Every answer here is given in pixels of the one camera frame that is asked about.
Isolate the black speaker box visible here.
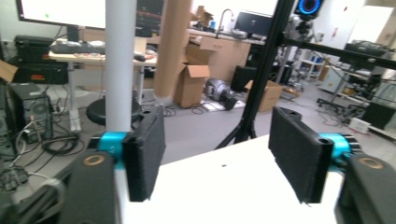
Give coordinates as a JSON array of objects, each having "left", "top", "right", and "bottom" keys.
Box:
[{"left": 230, "top": 65, "right": 258, "bottom": 93}]

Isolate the metal faucet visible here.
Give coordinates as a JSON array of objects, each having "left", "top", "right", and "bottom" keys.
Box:
[{"left": 217, "top": 7, "right": 235, "bottom": 31}]

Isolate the black keyboard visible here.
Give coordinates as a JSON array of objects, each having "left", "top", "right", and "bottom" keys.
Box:
[{"left": 49, "top": 42, "right": 107, "bottom": 56}]

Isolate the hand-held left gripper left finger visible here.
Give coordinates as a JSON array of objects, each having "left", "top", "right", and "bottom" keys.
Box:
[{"left": 97, "top": 106, "right": 166, "bottom": 203}]

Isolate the black computer tower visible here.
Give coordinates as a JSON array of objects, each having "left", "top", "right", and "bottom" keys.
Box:
[{"left": 8, "top": 83, "right": 54, "bottom": 145}]

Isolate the dark computer monitor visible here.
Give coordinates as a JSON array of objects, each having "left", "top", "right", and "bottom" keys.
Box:
[{"left": 233, "top": 10, "right": 274, "bottom": 37}]

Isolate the brown counter cabinet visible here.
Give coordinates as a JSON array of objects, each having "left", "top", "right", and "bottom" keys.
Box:
[{"left": 186, "top": 28, "right": 252, "bottom": 82}]

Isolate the camera with blue ring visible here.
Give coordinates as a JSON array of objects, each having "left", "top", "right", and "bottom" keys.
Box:
[{"left": 293, "top": 0, "right": 325, "bottom": 21}]

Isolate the white hook stand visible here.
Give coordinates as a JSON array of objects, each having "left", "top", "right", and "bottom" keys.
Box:
[{"left": 105, "top": 0, "right": 138, "bottom": 133}]

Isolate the small white device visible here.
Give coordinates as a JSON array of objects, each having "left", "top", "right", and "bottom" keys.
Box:
[{"left": 347, "top": 117, "right": 372, "bottom": 135}]

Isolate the black frame stand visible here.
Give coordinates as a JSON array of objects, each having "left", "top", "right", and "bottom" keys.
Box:
[{"left": 214, "top": 0, "right": 396, "bottom": 151}]

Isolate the large open cardboard box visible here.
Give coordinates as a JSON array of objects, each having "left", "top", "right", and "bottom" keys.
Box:
[{"left": 173, "top": 63, "right": 211, "bottom": 109}]

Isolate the tangle of black cables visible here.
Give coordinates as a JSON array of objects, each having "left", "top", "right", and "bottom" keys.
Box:
[{"left": 0, "top": 119, "right": 86, "bottom": 194}]

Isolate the black round stool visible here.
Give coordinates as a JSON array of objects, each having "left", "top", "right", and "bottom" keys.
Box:
[{"left": 85, "top": 97, "right": 145, "bottom": 128}]

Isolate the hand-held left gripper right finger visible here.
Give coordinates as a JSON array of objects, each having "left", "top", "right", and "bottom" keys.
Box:
[{"left": 267, "top": 105, "right": 353, "bottom": 204}]

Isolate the small cardboard box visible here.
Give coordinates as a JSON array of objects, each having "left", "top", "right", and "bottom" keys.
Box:
[{"left": 244, "top": 79, "right": 285, "bottom": 113}]

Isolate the bright computer monitor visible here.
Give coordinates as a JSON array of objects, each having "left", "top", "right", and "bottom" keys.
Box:
[{"left": 15, "top": 0, "right": 107, "bottom": 31}]

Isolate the wooden desk with white legs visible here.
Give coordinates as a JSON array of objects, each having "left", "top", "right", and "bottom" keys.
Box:
[{"left": 48, "top": 49, "right": 159, "bottom": 133}]

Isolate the black hard case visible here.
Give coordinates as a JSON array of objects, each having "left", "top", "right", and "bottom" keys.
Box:
[{"left": 13, "top": 34, "right": 54, "bottom": 63}]

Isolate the silver grey appliance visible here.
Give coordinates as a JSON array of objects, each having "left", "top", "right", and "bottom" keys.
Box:
[{"left": 205, "top": 77, "right": 238, "bottom": 111}]

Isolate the black case with orange label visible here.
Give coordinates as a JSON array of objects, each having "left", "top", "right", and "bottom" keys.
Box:
[{"left": 10, "top": 60, "right": 70, "bottom": 85}]

